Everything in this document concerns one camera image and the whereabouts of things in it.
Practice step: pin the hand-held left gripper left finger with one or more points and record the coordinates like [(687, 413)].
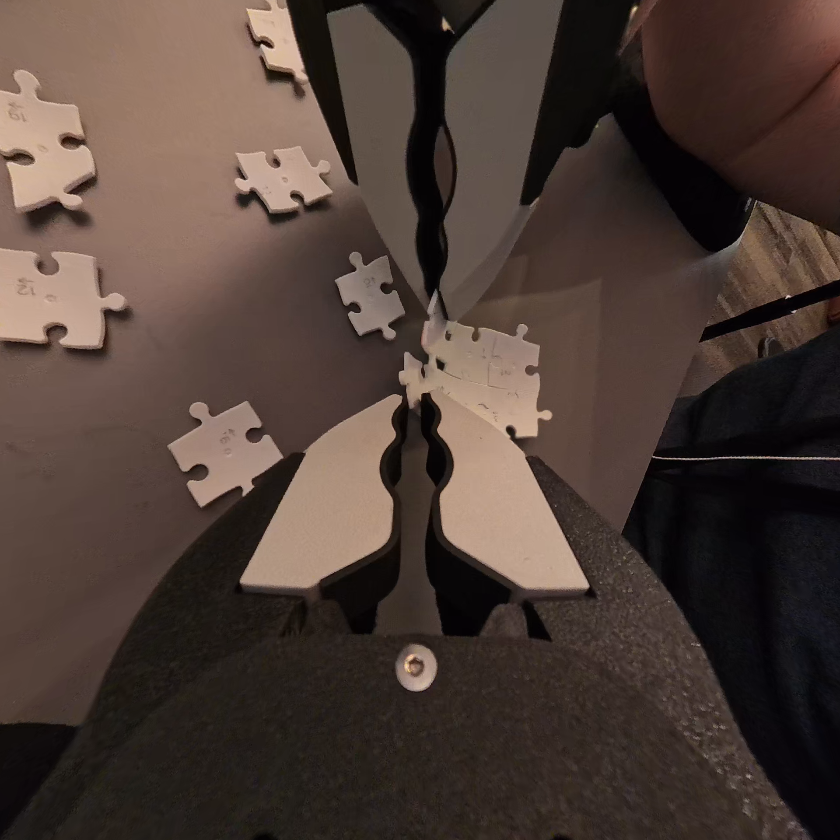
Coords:
[(328, 518)]

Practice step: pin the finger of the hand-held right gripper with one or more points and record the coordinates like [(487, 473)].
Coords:
[(374, 131), (499, 131)]

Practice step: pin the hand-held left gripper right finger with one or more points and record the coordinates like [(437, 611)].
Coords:
[(505, 518)]

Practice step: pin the joined puzzle piece section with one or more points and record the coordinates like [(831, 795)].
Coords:
[(499, 387)]

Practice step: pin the single white puzzle piece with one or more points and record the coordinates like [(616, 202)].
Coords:
[(434, 328)]

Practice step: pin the white puzzle pieces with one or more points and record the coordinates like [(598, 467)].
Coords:
[(46, 144)]

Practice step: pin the person's right forearm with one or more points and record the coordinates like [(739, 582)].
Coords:
[(741, 65)]

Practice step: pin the black chair base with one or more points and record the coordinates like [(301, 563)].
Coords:
[(768, 312)]

